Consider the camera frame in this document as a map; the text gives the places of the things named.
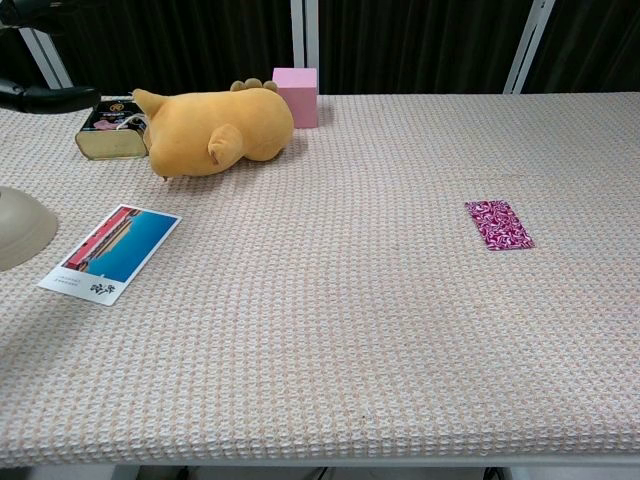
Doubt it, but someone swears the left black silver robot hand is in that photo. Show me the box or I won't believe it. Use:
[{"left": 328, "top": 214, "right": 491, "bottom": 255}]
[{"left": 0, "top": 2, "right": 101, "bottom": 114}]

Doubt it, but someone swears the magenta patterned packet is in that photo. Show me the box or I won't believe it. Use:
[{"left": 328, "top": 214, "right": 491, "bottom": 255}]
[{"left": 464, "top": 200, "right": 535, "bottom": 251}]

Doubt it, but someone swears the black luncheon meat can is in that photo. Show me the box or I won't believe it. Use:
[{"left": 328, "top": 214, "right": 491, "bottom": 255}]
[{"left": 74, "top": 96, "right": 150, "bottom": 161}]

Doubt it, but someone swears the beige upturned bowl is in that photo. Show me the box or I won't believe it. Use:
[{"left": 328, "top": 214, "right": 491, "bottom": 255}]
[{"left": 0, "top": 185, "right": 60, "bottom": 273}]

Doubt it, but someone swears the black pleated curtain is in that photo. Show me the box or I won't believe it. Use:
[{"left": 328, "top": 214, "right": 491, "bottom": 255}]
[{"left": 0, "top": 0, "right": 640, "bottom": 96}]

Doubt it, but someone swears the blue red photo postcard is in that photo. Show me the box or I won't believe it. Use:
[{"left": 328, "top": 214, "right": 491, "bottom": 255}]
[{"left": 37, "top": 203, "right": 183, "bottom": 307}]

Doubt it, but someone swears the yellow plush animal toy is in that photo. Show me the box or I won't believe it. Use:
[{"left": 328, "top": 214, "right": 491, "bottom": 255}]
[{"left": 132, "top": 78, "right": 295, "bottom": 182}]

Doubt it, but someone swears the pink cube block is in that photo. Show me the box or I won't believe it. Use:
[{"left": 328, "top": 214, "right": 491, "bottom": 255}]
[{"left": 272, "top": 67, "right": 320, "bottom": 130}]

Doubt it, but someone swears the beige woven tablecloth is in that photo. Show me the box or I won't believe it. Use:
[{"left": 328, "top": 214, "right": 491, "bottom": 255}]
[{"left": 0, "top": 92, "right": 640, "bottom": 469}]

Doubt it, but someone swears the white metal frame post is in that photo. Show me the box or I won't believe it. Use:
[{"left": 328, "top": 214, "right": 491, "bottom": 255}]
[
  {"left": 503, "top": 0, "right": 556, "bottom": 95},
  {"left": 17, "top": 27, "right": 75, "bottom": 92},
  {"left": 291, "top": 0, "right": 320, "bottom": 85}
]

